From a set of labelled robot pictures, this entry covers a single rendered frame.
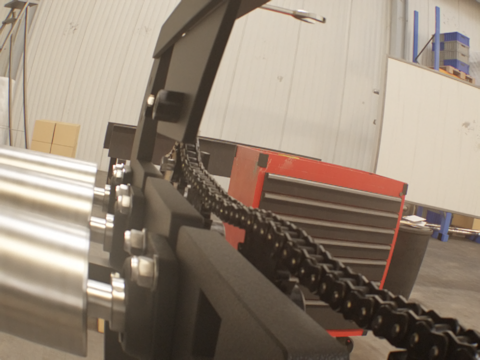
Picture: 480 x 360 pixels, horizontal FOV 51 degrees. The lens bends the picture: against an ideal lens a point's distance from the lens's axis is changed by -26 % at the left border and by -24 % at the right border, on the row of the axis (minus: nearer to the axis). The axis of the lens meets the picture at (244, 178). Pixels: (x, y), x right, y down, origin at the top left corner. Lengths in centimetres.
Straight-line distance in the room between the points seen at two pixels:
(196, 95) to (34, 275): 19
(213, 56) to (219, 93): 1018
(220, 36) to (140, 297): 19
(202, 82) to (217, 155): 513
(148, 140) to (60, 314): 58
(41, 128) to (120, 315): 802
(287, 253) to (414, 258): 379
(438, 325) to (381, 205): 253
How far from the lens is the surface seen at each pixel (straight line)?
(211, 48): 45
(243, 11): 76
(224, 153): 560
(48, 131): 841
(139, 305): 42
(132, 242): 49
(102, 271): 89
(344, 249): 271
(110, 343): 109
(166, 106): 52
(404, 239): 410
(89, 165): 101
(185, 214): 48
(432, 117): 505
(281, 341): 20
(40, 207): 70
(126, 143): 544
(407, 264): 415
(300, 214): 260
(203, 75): 45
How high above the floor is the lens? 100
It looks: 4 degrees down
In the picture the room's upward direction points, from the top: 11 degrees clockwise
